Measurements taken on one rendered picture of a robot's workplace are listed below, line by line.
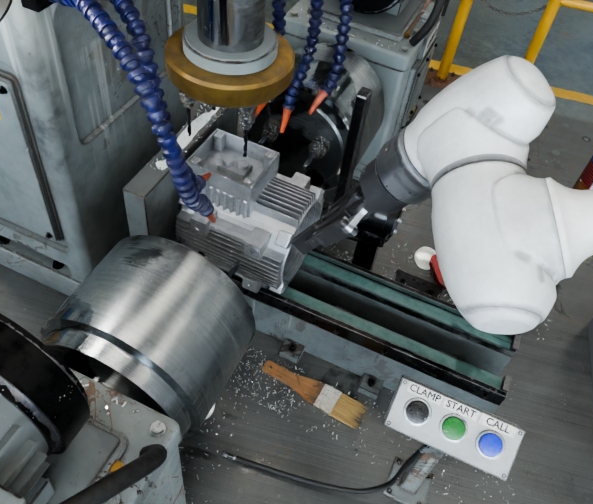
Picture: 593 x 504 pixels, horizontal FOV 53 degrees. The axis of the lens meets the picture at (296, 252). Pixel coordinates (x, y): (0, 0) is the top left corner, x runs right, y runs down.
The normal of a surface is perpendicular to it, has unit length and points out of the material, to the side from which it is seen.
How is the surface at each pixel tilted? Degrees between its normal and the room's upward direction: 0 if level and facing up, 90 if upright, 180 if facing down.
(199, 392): 69
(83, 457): 0
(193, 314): 35
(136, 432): 0
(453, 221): 58
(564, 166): 0
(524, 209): 28
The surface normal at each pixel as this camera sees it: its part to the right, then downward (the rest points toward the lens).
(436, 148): -0.86, -0.15
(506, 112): -0.24, 0.33
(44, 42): 0.91, 0.37
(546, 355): 0.11, -0.65
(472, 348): -0.41, 0.66
